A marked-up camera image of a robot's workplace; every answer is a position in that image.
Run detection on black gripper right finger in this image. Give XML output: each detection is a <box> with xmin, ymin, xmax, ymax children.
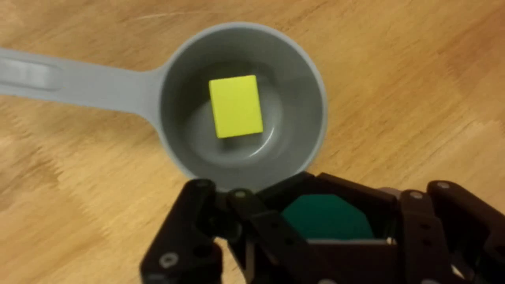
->
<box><xmin>317</xmin><ymin>172</ymin><xmax>505</xmax><ymax>284</ymax></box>

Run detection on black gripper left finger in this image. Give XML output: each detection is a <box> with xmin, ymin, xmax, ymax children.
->
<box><xmin>139</xmin><ymin>172</ymin><xmax>344</xmax><ymax>284</ymax></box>

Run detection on green block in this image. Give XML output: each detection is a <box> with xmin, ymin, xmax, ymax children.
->
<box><xmin>281</xmin><ymin>193</ymin><xmax>375</xmax><ymax>242</ymax></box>

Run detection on yellow block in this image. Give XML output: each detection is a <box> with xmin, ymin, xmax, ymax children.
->
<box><xmin>208</xmin><ymin>75</ymin><xmax>265</xmax><ymax>141</ymax></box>

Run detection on grey measuring cup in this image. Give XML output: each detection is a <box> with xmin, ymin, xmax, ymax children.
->
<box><xmin>0</xmin><ymin>21</ymin><xmax>328</xmax><ymax>193</ymax></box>

